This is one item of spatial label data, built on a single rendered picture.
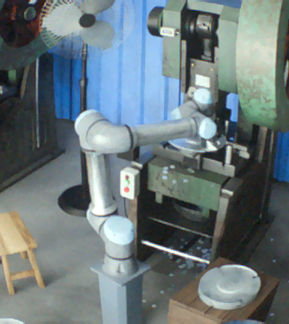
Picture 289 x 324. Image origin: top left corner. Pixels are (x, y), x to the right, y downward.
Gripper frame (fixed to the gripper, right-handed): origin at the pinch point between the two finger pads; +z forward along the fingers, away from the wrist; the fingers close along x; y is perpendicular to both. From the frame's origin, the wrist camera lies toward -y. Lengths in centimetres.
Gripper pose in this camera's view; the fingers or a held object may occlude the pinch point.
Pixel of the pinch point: (207, 148)
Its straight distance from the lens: 241.2
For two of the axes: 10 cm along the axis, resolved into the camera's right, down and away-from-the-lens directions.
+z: 1.9, 6.4, 7.5
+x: 4.5, -7.3, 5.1
